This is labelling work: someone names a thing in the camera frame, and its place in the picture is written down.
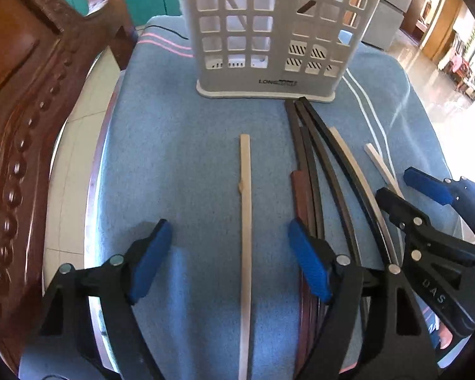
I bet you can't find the carved wooden chair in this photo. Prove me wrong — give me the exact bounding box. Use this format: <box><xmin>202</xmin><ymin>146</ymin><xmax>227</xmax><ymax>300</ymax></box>
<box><xmin>0</xmin><ymin>0</ymin><xmax>138</xmax><ymax>371</ymax></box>

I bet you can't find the black curved chopstick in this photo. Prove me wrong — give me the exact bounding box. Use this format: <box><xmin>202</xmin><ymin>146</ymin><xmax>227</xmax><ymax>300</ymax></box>
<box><xmin>293</xmin><ymin>98</ymin><xmax>372</xmax><ymax>333</ymax></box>

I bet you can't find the light wood chopstick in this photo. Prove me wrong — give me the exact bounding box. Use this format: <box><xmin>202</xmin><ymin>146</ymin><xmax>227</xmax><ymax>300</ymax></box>
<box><xmin>238</xmin><ymin>134</ymin><xmax>252</xmax><ymax>379</ymax></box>

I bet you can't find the blue striped cloth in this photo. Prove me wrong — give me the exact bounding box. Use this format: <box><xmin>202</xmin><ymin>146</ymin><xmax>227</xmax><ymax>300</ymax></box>
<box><xmin>83</xmin><ymin>15</ymin><xmax>466</xmax><ymax>380</ymax></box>

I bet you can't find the wooden door frame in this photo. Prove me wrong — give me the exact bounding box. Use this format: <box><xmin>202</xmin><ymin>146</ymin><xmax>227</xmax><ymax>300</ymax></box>
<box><xmin>400</xmin><ymin>0</ymin><xmax>463</xmax><ymax>63</ymax></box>

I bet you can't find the black outer chopstick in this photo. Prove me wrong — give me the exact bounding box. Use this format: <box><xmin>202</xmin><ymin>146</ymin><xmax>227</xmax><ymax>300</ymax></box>
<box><xmin>294</xmin><ymin>97</ymin><xmax>400</xmax><ymax>265</ymax></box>

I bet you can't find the white plastic utensil holder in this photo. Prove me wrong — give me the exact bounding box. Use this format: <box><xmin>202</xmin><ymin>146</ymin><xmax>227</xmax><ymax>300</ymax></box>
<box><xmin>179</xmin><ymin>0</ymin><xmax>379</xmax><ymax>102</ymax></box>

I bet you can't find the reddish brown chopstick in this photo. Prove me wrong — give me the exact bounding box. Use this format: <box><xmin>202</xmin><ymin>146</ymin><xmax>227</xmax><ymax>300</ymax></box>
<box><xmin>291</xmin><ymin>170</ymin><xmax>312</xmax><ymax>376</ymax></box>

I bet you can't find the grey refrigerator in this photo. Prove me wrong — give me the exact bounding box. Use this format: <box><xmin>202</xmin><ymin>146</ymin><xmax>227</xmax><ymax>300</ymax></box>
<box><xmin>362</xmin><ymin>0</ymin><xmax>412</xmax><ymax>51</ymax></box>

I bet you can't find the pale beige chopstick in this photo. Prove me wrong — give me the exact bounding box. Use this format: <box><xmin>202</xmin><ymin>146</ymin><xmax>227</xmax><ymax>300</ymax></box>
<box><xmin>364</xmin><ymin>143</ymin><xmax>404</xmax><ymax>198</ymax></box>

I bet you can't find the dark brown chopstick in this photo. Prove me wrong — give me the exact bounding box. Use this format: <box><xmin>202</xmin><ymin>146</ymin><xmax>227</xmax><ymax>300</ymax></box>
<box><xmin>285</xmin><ymin>99</ymin><xmax>319</xmax><ymax>352</ymax></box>

